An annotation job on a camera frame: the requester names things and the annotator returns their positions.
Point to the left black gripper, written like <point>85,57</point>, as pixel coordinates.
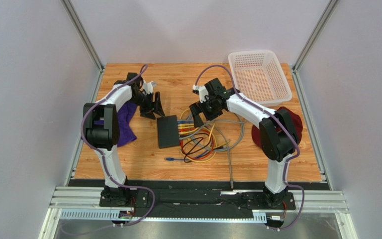
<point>147,112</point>

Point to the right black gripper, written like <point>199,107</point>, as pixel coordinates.
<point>203,109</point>

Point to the black network switch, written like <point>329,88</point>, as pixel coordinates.
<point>167,132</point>

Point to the purple cloth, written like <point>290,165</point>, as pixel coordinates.
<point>124,126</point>

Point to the white plastic basket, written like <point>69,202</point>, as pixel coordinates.
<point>258,74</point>

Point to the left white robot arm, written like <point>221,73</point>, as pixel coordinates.
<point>116,188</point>

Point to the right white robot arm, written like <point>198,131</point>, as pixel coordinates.
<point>278,136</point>

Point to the dark red cap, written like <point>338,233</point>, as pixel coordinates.
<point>296,120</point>

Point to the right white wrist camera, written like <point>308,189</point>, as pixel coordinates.
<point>202,93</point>

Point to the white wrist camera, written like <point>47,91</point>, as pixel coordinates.
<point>148,87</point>
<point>202,93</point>

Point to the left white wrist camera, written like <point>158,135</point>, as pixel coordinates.
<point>148,87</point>

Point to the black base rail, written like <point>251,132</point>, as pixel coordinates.
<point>206,199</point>

